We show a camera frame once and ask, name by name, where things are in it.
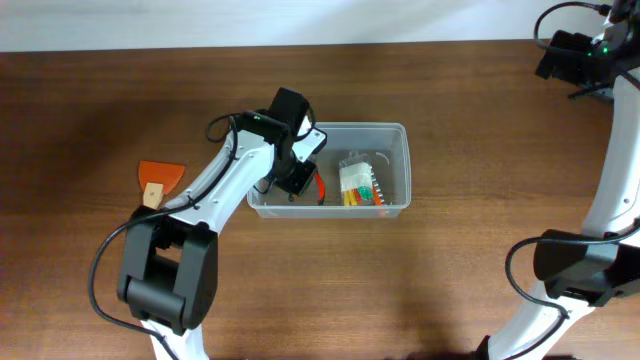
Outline clear box coloured plugs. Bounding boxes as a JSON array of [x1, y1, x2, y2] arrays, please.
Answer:
[[338, 150, 374, 207]]

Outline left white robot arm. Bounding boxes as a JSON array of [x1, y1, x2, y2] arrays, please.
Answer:
[[117, 88, 327, 359]]

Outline orange handled pliers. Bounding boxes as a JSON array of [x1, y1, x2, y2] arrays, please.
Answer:
[[314, 171, 326, 206]]

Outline orange scraper wooden handle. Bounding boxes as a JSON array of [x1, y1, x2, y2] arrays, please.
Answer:
[[137, 160, 186, 209]]

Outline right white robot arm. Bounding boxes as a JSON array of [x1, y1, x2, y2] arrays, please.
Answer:
[[472, 0, 639, 359]]

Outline orange screwdriver bit holder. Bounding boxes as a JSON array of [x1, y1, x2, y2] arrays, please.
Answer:
[[371, 169, 385, 206]]

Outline clear plastic container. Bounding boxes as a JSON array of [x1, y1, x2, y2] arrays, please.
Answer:
[[247, 122, 411, 219]]

